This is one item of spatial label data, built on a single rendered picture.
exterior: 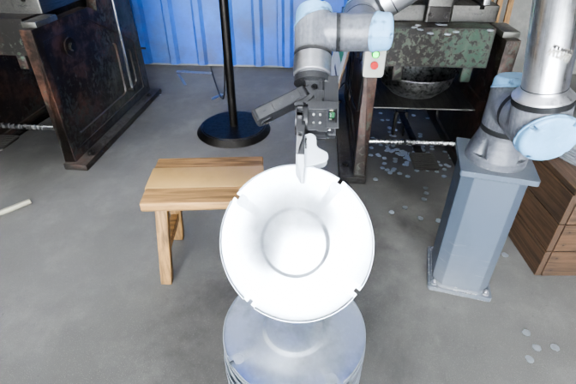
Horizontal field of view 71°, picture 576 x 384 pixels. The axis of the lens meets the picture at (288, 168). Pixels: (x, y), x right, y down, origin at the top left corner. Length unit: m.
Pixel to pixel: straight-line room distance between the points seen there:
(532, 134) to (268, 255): 0.58
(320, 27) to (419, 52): 0.86
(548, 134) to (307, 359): 0.65
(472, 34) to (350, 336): 1.18
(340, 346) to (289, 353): 0.10
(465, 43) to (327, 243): 1.11
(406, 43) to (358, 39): 0.81
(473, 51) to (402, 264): 0.82
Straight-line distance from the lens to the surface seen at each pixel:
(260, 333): 0.88
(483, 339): 1.34
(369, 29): 0.83
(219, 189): 1.18
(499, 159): 1.14
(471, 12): 1.75
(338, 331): 0.89
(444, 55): 1.67
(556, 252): 1.54
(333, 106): 0.76
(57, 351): 1.36
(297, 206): 0.76
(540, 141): 0.97
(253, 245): 0.78
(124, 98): 2.48
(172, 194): 1.19
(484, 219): 1.23
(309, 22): 0.83
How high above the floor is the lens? 1.02
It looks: 33 degrees down
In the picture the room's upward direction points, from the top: straight up
